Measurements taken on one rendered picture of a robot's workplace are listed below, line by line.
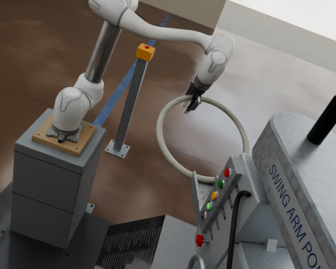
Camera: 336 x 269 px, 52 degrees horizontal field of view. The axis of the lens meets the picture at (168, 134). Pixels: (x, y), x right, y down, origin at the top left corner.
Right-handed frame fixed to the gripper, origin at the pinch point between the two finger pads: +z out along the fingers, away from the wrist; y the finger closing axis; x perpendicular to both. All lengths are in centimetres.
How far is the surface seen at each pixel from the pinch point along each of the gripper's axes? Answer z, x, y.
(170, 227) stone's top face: 12, -18, 60
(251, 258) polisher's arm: -60, -25, 85
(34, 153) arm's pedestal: 39, -78, 5
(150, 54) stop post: 52, 8, -80
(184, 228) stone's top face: 12, -12, 62
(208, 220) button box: -44, -27, 71
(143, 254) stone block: 11, -34, 71
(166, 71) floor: 229, 104, -204
